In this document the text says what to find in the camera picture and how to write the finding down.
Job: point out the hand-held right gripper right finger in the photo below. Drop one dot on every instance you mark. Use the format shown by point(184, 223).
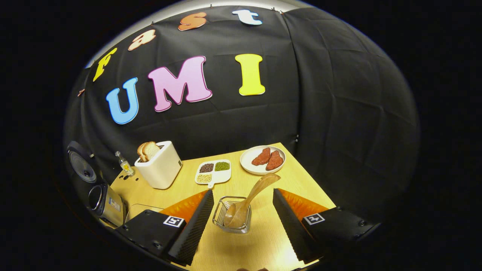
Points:
point(290, 226)

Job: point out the black backdrop cloth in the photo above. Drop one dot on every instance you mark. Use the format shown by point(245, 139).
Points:
point(339, 113)

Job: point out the white divided grain dish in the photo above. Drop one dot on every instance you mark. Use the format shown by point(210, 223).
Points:
point(212, 173)

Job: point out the white round plate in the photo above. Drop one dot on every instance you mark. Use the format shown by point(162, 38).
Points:
point(248, 165)

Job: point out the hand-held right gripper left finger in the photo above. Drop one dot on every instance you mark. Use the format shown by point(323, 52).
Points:
point(196, 226)

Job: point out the dark grey rice cooker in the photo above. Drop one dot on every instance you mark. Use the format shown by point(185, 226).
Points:
point(109, 205)

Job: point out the toast bread slice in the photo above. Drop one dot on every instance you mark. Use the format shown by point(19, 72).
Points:
point(151, 149)
point(141, 150)

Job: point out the white toaster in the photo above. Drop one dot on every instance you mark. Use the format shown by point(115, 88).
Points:
point(162, 169)

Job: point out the small glass bottle yellow label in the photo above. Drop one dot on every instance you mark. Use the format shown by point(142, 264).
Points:
point(125, 165)

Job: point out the wooden spoon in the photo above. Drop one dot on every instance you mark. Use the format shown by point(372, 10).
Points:
point(256, 192)

